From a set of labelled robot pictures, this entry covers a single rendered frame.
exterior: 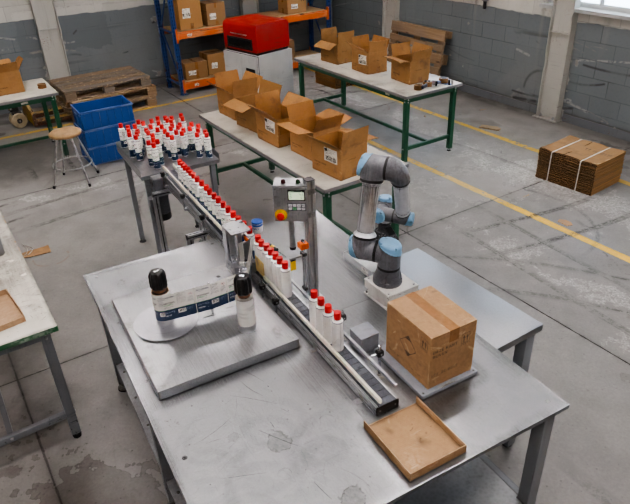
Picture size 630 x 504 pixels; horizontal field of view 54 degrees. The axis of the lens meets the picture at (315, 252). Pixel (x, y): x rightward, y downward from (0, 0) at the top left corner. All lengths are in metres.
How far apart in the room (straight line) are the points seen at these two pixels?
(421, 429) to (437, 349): 0.32
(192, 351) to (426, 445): 1.11
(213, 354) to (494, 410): 1.23
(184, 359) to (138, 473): 0.97
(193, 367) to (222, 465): 0.53
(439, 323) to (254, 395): 0.83
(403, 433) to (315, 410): 0.37
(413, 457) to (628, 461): 1.65
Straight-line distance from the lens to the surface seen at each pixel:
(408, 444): 2.49
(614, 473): 3.74
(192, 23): 9.87
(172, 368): 2.82
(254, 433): 2.54
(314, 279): 3.16
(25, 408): 4.26
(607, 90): 8.18
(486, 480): 3.23
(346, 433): 2.52
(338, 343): 2.76
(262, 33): 8.20
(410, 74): 6.99
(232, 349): 2.86
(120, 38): 10.32
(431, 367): 2.61
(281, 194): 2.92
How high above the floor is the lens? 2.67
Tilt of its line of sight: 31 degrees down
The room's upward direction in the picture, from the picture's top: 2 degrees counter-clockwise
